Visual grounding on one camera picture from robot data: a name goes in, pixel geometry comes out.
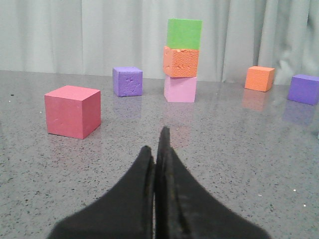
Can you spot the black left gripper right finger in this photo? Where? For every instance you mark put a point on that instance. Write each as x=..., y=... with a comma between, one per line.
x=185, y=210

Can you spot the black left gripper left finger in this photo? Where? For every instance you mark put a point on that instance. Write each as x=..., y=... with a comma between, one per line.
x=125, y=212

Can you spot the dark red foam block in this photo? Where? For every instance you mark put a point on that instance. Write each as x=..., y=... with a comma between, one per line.
x=73, y=111

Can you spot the pink foam block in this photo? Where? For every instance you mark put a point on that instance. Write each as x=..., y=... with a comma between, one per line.
x=180, y=90

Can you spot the dented purple foam block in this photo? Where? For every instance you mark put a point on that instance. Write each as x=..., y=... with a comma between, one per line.
x=127, y=81

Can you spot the stacked orange foam block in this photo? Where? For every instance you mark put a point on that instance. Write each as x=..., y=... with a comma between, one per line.
x=180, y=62

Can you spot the smooth orange foam block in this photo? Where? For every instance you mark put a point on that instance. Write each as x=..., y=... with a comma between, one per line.
x=259, y=78

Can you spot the smooth purple foam block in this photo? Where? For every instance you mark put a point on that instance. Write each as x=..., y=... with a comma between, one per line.
x=304, y=89

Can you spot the green foam block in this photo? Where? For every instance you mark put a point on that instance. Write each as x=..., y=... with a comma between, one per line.
x=183, y=33

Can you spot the white pleated curtain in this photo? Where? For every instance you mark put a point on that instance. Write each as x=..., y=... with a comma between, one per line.
x=91, y=37

